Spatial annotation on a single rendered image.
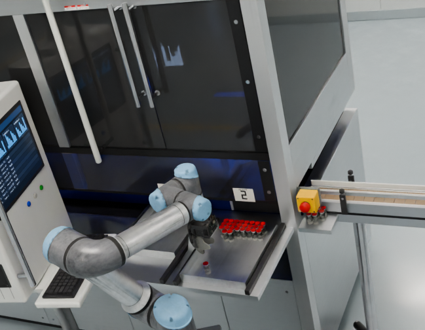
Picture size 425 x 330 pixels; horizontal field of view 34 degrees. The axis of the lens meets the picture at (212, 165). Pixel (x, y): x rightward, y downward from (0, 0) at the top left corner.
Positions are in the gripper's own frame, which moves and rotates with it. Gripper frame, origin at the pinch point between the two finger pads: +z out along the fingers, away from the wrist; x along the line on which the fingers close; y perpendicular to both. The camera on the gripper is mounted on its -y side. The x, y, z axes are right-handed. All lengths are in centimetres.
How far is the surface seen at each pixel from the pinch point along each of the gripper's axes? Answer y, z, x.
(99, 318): -91, 79, 32
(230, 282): 12.8, 7.9, -6.2
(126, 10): -21, -82, 25
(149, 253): -26.9, 8.9, 5.3
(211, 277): 5.5, 7.1, -5.9
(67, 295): -56, 17, -15
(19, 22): -75, -79, 31
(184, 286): -5.4, 10.6, -8.3
